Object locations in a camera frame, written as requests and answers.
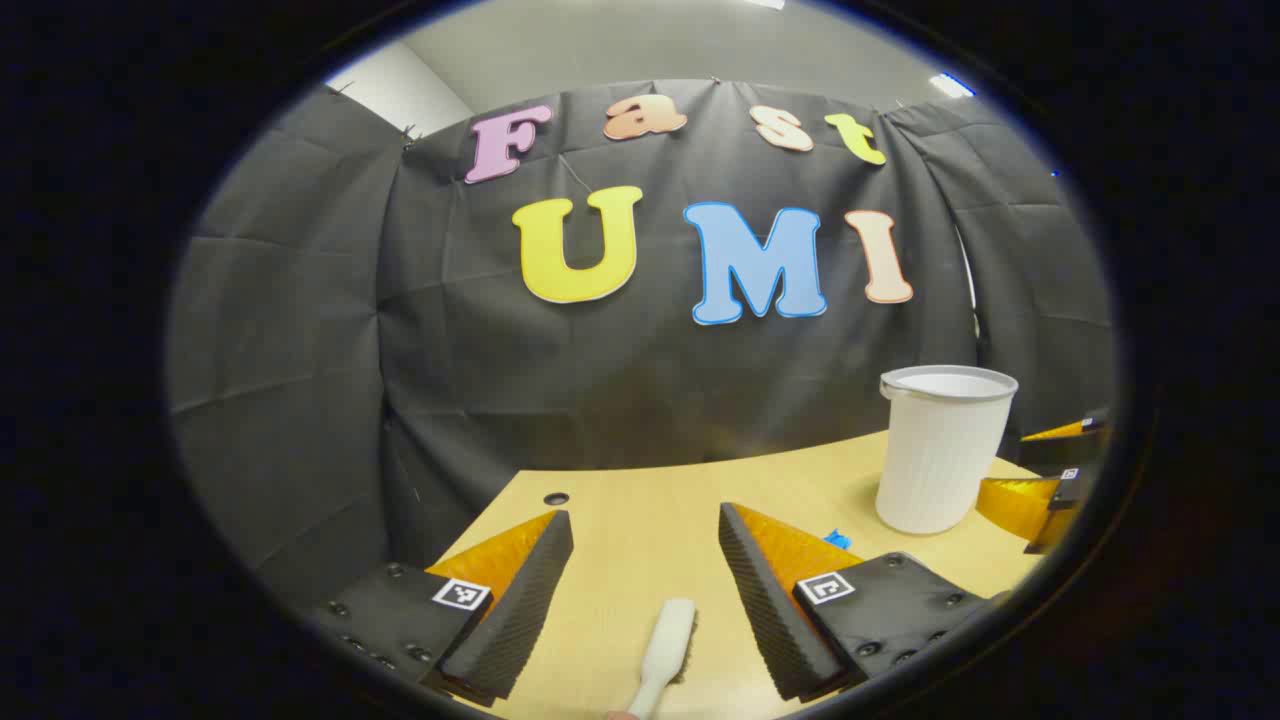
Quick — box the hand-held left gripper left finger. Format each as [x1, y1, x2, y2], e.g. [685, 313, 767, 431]
[305, 508, 576, 709]

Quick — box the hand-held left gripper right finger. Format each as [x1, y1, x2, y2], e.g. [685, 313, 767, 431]
[717, 501, 1011, 703]

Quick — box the white garbage bin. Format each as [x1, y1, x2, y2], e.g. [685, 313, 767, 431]
[875, 365, 1020, 536]

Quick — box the small white broom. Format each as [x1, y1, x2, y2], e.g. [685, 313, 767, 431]
[625, 598, 698, 720]

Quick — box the wooden desktop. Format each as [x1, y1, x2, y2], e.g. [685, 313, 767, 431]
[425, 428, 1086, 720]

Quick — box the black backdrop cloth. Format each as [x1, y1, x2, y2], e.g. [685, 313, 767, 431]
[165, 78, 1116, 641]

